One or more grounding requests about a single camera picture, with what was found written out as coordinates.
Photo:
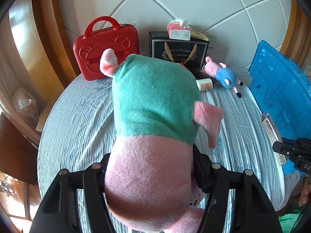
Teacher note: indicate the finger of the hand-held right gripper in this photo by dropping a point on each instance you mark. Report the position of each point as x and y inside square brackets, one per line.
[283, 148]
[292, 141]

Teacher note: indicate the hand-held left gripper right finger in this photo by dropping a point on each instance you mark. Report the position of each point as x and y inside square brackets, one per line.
[200, 174]

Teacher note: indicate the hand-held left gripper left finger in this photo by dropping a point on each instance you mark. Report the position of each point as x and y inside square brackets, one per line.
[97, 182]

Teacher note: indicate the brown white carton box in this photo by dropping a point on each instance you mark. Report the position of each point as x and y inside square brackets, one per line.
[271, 128]

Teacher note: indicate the blue plastic storage crate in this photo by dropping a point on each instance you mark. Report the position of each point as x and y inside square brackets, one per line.
[279, 82]

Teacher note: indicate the pig plush teal dress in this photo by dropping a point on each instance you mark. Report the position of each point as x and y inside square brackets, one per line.
[150, 106]

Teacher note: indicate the person's right hand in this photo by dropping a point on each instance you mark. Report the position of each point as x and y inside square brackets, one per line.
[306, 191]

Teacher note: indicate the green bag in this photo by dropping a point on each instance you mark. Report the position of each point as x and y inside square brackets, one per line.
[289, 223]

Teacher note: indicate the beige flat board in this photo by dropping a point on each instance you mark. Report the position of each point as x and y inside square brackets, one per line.
[46, 116]

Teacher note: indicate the dark wooden cabinet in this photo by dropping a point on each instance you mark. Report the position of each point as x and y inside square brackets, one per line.
[17, 150]

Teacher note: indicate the white bottle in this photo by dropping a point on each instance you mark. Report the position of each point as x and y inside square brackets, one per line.
[205, 85]

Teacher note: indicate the pig plush blue shirt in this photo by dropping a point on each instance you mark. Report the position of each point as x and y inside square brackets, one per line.
[224, 76]

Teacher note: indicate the clear plastic bag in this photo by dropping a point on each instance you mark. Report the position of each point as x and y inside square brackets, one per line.
[25, 104]

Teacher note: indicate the red plastic toy suitcase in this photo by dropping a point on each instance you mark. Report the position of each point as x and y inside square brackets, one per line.
[104, 48]

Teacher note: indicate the gold flat box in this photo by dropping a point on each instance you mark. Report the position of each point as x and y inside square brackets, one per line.
[199, 36]

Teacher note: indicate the tissue pack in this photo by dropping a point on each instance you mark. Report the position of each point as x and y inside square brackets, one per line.
[178, 32]

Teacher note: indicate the wooden door frame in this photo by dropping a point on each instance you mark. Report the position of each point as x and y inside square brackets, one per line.
[297, 29]

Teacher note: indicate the grey wall socket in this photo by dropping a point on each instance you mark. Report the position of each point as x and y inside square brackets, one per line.
[212, 41]

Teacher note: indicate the wooden wall panel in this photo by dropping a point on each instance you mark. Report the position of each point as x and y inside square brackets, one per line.
[48, 29]

